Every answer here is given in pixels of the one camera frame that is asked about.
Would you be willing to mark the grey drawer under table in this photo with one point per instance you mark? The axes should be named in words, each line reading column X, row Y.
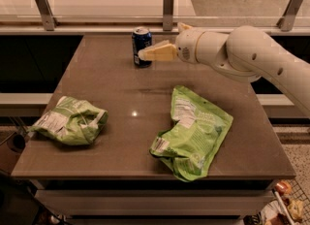
column 154, row 202

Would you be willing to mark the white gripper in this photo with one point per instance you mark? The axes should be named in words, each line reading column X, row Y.
column 186, row 45

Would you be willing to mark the crumpled green chip bag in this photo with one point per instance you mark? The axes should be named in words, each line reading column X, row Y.
column 72, row 122

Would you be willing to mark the left metal railing bracket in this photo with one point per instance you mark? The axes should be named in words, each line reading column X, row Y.
column 48, row 20

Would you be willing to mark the wire basket with snacks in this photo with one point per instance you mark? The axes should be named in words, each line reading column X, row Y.
column 290, row 205

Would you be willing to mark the metal railing bracket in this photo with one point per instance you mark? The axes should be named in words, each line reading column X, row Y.
column 287, row 20
column 48, row 20
column 168, row 6

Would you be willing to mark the blue pepsi can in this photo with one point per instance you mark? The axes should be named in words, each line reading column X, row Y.
column 141, row 38

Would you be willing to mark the flat green chip bag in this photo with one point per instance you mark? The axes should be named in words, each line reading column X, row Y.
column 199, row 128

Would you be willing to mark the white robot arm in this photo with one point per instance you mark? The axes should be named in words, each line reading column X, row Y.
column 246, row 54

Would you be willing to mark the right metal railing bracket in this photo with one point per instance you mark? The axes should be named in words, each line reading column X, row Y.
column 287, row 20

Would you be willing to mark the middle metal railing bracket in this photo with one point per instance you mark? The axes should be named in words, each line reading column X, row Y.
column 168, row 6

